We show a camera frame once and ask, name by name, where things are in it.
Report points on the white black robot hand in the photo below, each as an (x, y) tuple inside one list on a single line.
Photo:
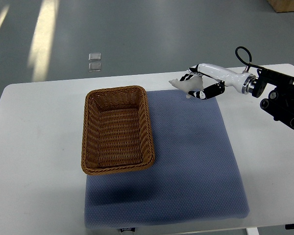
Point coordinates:
[(242, 82)]

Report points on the white bear figurine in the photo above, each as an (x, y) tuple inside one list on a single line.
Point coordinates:
[(188, 83)]

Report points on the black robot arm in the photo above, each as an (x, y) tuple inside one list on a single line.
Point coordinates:
[(280, 101)]

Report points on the brown wicker basket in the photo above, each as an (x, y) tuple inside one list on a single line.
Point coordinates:
[(117, 134)]

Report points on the blue-grey fabric mat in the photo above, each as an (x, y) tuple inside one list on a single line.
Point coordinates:
[(194, 177)]

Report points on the upper clear floor plate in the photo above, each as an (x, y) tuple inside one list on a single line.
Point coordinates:
[(95, 56)]

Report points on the clear floor plate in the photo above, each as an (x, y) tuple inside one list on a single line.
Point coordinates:
[(95, 56), (94, 66)]

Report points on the lower clear floor plate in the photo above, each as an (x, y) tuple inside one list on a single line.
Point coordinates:
[(94, 66)]

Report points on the black label under table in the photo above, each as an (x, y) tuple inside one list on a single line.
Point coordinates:
[(127, 230)]

